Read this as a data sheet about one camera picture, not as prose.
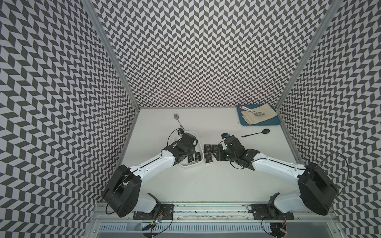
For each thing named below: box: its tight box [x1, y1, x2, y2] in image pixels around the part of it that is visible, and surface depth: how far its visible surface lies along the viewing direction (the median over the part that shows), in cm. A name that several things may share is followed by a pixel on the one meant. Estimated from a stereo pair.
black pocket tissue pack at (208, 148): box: [203, 144, 212, 154], surface depth 96 cm
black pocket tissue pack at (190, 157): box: [188, 153, 194, 164], surface depth 90 cm
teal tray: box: [236, 104, 281, 126], surface depth 110 cm
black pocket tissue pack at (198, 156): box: [194, 151, 202, 162], surface depth 91 cm
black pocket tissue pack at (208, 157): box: [204, 153, 213, 163], surface depth 92 cm
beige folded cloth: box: [241, 103, 278, 125], surface depth 115 cm
